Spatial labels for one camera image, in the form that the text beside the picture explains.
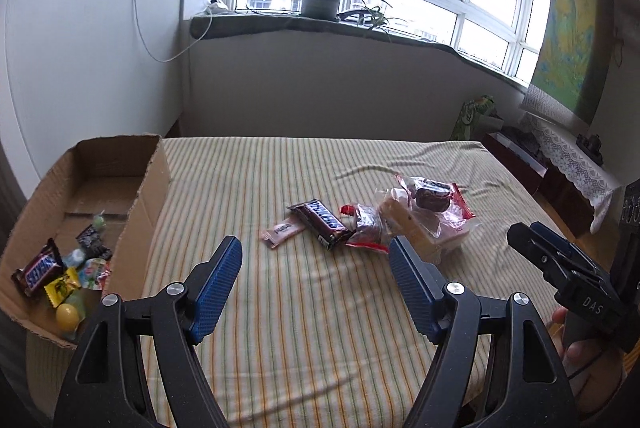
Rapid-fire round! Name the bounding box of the yellow ball candy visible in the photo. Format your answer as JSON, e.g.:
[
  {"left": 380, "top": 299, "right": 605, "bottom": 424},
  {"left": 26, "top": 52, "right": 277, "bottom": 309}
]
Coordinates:
[{"left": 55, "top": 303, "right": 82, "bottom": 333}]

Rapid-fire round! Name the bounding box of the chocolate cake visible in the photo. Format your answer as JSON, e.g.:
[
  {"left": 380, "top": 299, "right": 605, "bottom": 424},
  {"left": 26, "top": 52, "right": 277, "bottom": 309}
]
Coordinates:
[{"left": 396, "top": 174, "right": 476, "bottom": 230}]

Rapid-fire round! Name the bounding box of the bagged toast bread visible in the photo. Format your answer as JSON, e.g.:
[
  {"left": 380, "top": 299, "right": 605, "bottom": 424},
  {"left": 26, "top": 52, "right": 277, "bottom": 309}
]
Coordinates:
[{"left": 378, "top": 185, "right": 480, "bottom": 265}]

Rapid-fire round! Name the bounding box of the green leaf candy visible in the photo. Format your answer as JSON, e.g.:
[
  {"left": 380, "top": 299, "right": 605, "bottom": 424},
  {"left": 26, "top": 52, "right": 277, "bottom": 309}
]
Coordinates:
[{"left": 65, "top": 289, "right": 87, "bottom": 341}]

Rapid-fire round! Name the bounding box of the yellow candy packet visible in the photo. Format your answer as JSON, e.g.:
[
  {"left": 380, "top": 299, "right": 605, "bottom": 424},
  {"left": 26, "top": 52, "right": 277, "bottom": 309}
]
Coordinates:
[{"left": 44, "top": 267, "right": 81, "bottom": 309}]

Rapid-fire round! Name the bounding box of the green mint candy packet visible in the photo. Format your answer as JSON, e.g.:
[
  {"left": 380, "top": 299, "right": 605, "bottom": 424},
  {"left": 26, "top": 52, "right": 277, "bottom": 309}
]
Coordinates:
[{"left": 62, "top": 247, "right": 87, "bottom": 269}]

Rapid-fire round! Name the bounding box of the snickers bar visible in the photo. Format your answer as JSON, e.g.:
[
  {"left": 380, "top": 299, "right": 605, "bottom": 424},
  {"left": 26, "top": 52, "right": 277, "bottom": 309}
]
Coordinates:
[
  {"left": 288, "top": 199, "right": 352, "bottom": 251},
  {"left": 11, "top": 237, "right": 65, "bottom": 297}
]

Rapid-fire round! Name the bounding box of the black small snack packet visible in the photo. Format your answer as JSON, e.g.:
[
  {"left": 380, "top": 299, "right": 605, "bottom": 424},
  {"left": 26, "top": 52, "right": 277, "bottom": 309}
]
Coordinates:
[{"left": 76, "top": 225, "right": 113, "bottom": 260}]

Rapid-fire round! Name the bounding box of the green jelly cup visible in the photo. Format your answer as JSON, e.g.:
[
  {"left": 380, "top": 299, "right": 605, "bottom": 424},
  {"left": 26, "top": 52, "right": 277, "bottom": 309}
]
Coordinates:
[{"left": 92, "top": 213, "right": 106, "bottom": 231}]

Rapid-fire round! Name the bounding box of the pink small candy packet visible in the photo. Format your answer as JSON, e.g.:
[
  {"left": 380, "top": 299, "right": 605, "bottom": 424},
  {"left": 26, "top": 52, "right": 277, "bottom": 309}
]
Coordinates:
[{"left": 260, "top": 215, "right": 306, "bottom": 249}]

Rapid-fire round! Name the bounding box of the person right hand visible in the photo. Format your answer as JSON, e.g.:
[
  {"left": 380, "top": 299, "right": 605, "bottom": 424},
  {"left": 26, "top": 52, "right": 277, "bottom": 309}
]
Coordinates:
[{"left": 552, "top": 307, "right": 605, "bottom": 379}]

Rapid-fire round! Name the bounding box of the red storage box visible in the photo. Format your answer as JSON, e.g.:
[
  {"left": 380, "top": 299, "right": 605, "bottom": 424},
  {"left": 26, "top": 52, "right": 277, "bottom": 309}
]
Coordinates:
[{"left": 482, "top": 133, "right": 547, "bottom": 195}]

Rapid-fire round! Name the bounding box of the white lace cloth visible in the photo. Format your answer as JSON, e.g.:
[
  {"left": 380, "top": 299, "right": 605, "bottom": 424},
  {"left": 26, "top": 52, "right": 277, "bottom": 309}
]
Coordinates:
[{"left": 520, "top": 113, "right": 622, "bottom": 234}]

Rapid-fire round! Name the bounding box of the dark ornament on shelf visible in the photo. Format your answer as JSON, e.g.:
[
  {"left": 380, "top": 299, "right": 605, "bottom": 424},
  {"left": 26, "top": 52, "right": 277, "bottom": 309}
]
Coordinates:
[{"left": 576, "top": 135, "right": 603, "bottom": 166}]

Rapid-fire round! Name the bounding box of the green shopping bag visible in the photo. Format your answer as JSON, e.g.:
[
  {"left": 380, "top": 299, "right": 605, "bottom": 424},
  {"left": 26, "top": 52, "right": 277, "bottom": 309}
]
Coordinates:
[{"left": 450, "top": 95, "right": 504, "bottom": 141}]

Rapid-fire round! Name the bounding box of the brown cardboard box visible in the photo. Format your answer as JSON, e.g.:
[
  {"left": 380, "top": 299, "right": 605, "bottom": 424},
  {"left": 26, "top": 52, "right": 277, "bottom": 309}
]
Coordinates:
[{"left": 1, "top": 135, "right": 170, "bottom": 349}]

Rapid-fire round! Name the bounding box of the striped table cloth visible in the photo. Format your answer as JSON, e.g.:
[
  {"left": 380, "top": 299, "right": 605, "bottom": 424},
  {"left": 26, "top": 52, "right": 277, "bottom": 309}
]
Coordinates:
[{"left": 24, "top": 135, "right": 582, "bottom": 428}]

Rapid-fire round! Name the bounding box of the small trailing plant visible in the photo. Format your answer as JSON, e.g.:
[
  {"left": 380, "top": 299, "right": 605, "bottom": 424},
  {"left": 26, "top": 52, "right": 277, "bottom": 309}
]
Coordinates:
[{"left": 336, "top": 6, "right": 390, "bottom": 37}]

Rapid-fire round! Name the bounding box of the white cabinet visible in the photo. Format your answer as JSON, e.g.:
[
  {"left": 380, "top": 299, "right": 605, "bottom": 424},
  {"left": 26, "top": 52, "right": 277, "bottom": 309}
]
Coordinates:
[{"left": 1, "top": 0, "right": 182, "bottom": 195}]

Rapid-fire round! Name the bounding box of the power strip on sill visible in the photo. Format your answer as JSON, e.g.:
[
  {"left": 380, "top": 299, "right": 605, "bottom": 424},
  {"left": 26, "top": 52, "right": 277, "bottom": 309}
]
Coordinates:
[{"left": 204, "top": 0, "right": 234, "bottom": 16}]

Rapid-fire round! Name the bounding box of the landscape wall painting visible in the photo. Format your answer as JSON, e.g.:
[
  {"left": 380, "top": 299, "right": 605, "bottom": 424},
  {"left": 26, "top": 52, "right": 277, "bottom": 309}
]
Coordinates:
[{"left": 523, "top": 0, "right": 611, "bottom": 133}]

